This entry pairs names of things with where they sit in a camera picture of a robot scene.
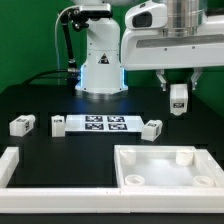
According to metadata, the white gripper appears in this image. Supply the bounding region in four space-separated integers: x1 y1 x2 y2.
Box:
121 19 224 91

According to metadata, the white square tabletop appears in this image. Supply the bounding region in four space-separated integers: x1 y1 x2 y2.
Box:
114 145 224 189

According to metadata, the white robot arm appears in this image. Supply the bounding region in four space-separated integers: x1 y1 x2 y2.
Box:
73 0 224 95

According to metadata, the white plate with markers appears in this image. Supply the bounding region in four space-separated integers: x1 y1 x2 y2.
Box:
65 115 144 132

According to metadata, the white U-shaped fence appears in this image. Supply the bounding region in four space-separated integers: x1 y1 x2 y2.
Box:
0 147 224 213

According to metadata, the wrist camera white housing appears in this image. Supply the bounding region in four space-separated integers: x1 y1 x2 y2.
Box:
125 0 168 31

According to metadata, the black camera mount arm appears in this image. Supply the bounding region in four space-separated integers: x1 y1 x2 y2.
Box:
59 3 113 73

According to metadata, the grey cable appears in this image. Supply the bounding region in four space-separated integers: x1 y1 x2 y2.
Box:
54 5 80 84

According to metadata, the black cable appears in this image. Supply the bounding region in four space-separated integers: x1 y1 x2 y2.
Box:
21 69 81 86

